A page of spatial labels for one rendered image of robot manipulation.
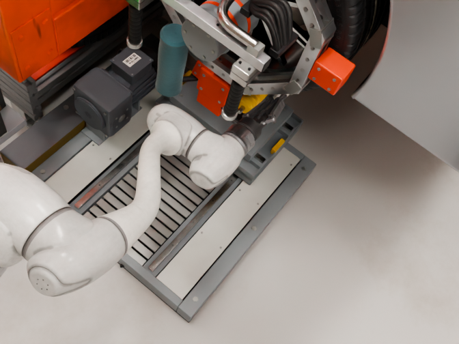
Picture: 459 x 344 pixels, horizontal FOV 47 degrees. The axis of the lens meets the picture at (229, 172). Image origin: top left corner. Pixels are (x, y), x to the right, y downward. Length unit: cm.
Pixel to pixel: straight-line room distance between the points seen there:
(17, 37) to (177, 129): 52
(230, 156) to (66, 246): 58
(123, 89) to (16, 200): 89
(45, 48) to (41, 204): 76
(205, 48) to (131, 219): 53
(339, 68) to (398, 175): 111
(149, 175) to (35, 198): 32
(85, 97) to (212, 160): 62
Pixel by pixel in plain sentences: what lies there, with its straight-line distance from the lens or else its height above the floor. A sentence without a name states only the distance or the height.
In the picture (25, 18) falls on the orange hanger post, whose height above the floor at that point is 75.
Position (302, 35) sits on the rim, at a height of 83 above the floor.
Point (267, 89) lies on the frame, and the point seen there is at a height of 67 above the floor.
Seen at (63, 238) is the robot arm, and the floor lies 94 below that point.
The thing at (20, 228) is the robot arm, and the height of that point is 93.
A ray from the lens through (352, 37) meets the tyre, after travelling 145.
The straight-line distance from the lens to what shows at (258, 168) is 207.
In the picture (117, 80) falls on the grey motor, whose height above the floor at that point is 39.
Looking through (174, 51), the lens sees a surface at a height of 71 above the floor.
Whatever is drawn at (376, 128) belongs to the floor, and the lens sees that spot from 256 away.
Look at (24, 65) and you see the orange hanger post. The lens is 171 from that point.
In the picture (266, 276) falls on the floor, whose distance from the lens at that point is 206.
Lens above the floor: 191
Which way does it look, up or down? 60 degrees down
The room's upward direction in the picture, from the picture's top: 21 degrees clockwise
